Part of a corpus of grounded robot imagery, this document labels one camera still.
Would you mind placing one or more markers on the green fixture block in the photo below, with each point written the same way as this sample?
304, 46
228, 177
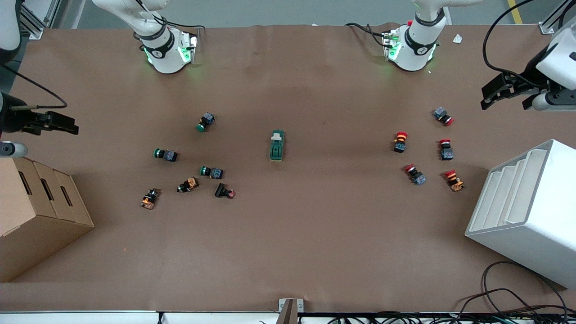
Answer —
276, 148

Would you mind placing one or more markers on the brown table cover sheet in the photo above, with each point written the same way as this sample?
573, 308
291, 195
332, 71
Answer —
315, 225

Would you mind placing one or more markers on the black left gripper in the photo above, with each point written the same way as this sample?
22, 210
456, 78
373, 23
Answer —
529, 75

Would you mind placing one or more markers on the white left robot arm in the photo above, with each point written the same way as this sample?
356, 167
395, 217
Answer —
416, 49

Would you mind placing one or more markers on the red button black collar blue body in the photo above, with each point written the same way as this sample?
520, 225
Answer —
416, 175

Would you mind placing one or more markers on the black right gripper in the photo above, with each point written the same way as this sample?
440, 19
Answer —
12, 119

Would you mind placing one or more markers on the metal table edge bracket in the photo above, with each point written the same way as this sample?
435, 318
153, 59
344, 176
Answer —
290, 311

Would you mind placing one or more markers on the aluminium frame profile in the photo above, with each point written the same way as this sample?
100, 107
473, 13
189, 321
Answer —
555, 18
38, 18

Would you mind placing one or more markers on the black square pushbutton red terminals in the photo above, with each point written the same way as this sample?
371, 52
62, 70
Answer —
222, 190

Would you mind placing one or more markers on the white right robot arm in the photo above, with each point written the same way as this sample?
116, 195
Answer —
166, 49

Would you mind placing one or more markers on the green pushbutton blue body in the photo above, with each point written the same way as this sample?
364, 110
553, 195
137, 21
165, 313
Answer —
205, 121
212, 172
166, 155

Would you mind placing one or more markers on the white paper scrap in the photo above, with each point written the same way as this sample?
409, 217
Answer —
457, 38

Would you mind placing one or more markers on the black pushbutton orange body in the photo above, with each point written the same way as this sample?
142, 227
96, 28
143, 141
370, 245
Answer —
188, 185
150, 198

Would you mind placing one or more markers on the red mushroom button orange body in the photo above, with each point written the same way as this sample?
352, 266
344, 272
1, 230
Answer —
454, 181

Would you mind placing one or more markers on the white slotted storage box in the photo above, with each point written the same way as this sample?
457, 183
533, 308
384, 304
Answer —
531, 216

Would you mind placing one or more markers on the white table edge rail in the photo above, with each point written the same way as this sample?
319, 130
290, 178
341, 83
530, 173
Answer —
90, 317

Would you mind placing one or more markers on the brown cardboard slotted box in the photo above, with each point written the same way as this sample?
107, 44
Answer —
36, 216

